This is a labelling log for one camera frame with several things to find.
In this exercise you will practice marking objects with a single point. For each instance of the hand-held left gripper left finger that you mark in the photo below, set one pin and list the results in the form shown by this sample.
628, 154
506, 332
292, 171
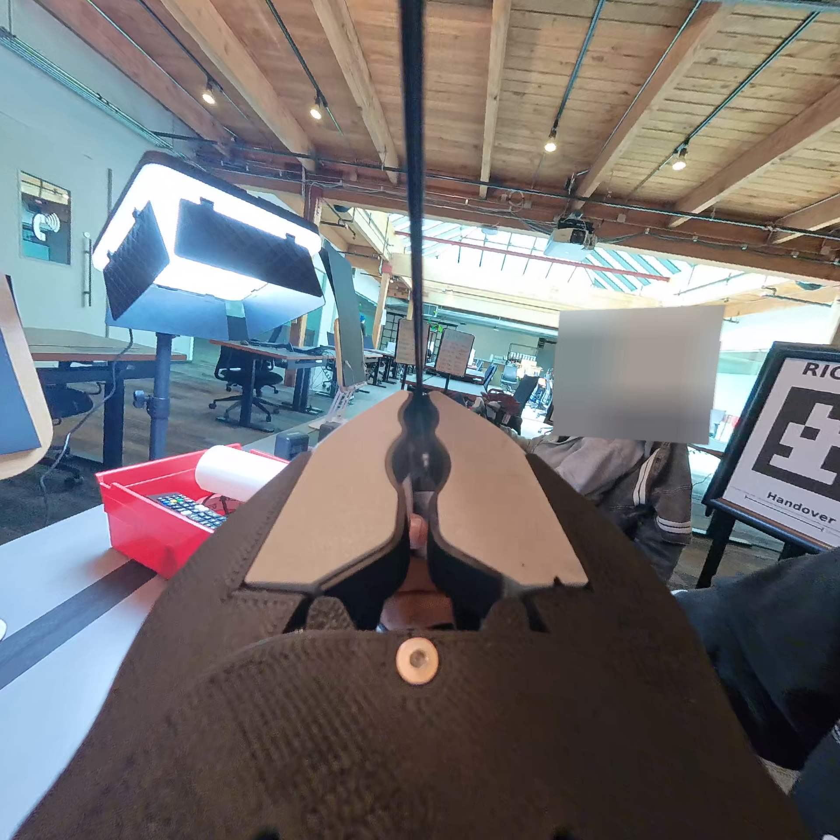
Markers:
328, 505

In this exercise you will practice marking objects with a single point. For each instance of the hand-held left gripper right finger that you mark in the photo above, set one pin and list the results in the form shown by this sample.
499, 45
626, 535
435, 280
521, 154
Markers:
505, 512

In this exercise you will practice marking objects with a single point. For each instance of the black bar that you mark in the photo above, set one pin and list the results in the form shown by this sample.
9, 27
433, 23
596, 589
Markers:
187, 510

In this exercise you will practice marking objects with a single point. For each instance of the red storage bin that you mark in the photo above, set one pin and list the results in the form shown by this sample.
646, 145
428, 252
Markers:
138, 525

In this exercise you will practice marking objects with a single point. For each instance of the thin black rod tool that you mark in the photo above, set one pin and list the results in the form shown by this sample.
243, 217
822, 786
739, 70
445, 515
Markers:
413, 197

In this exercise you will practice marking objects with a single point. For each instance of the person's right hand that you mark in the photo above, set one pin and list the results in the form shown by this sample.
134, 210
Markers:
420, 535

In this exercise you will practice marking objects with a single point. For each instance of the dark grey cube charger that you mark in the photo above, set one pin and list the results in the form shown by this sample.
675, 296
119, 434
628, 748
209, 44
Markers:
292, 445
328, 431

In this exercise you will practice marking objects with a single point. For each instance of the wooden office desk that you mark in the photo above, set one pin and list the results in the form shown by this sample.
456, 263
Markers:
85, 344
275, 349

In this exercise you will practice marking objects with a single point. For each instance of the brown whiteboard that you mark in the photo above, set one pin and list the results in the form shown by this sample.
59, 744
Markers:
405, 341
454, 351

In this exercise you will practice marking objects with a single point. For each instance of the grey board on stand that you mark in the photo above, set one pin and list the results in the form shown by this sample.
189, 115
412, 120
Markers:
344, 315

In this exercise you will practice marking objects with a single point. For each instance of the black light stand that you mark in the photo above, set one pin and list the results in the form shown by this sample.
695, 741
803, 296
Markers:
161, 394

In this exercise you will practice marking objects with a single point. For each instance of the studio light panel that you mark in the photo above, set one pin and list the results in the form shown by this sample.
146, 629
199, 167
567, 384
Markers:
210, 249

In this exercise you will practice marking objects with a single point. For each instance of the ceiling projector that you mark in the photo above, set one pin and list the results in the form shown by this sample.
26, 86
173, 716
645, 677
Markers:
569, 236

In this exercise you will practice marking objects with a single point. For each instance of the framed marker sign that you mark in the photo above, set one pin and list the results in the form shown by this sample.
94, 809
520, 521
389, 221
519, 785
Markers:
787, 459

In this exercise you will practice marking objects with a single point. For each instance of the ceiling spot light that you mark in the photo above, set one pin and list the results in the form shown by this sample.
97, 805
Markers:
208, 95
316, 110
550, 143
679, 161

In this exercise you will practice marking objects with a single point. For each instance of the phone icon wall panel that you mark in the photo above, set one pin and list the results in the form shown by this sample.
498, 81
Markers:
44, 216

